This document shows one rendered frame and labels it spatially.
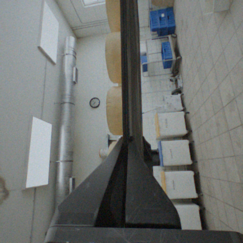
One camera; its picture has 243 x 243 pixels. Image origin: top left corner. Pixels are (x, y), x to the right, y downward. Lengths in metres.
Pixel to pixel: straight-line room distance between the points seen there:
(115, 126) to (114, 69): 0.05
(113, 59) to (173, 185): 3.62
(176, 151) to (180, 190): 0.77
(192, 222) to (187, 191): 0.54
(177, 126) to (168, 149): 0.55
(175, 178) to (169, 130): 0.99
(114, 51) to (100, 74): 5.15
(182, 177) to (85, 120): 2.90
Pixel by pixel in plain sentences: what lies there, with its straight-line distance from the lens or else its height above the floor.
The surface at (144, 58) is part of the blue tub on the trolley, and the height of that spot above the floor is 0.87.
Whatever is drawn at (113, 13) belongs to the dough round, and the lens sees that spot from 0.20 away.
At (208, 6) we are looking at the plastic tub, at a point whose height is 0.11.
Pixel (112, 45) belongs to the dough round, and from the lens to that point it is 0.17.
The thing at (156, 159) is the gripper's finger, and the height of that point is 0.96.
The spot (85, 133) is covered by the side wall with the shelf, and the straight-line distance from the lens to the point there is 4.76.
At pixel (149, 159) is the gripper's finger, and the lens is 0.53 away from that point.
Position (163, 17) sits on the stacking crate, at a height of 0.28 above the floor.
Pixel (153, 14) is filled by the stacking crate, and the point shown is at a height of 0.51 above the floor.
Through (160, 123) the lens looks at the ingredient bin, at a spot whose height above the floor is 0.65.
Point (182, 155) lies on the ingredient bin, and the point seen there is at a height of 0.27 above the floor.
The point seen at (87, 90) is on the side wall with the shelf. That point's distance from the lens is 5.18.
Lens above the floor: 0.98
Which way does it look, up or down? 8 degrees up
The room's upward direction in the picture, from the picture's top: 95 degrees counter-clockwise
